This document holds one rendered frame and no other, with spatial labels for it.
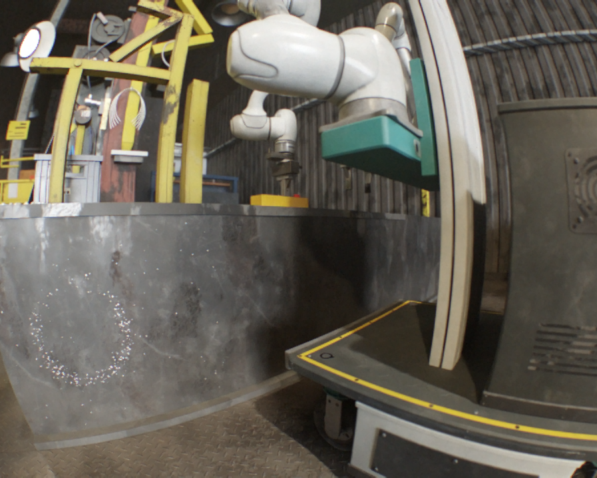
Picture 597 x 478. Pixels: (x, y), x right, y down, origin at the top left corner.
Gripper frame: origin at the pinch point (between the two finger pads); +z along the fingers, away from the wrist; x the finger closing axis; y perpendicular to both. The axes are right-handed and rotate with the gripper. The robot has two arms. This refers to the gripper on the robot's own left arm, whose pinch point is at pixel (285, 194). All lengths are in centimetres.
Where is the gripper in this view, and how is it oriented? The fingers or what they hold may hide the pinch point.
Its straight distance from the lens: 116.9
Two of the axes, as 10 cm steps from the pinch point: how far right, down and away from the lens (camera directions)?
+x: -6.7, -0.3, 7.4
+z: 0.1, 10.0, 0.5
